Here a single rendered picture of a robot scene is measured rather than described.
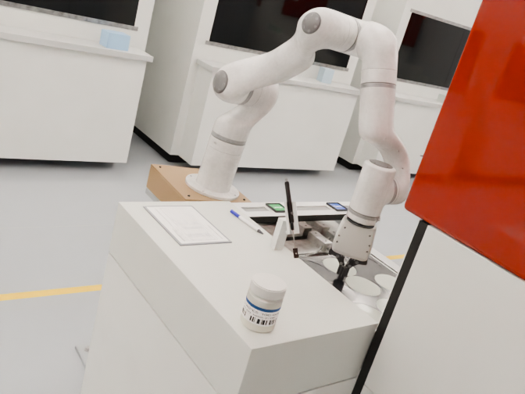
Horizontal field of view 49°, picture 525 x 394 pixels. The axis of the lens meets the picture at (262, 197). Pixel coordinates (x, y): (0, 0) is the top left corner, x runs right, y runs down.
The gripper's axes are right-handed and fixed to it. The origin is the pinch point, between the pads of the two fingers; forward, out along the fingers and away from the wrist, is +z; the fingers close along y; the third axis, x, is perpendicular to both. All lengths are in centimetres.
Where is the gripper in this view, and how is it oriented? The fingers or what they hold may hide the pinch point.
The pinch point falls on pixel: (342, 271)
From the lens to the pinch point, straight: 160.9
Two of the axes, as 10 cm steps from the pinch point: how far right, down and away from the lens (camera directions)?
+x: -2.1, 2.8, -9.4
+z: -2.6, 9.1, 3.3
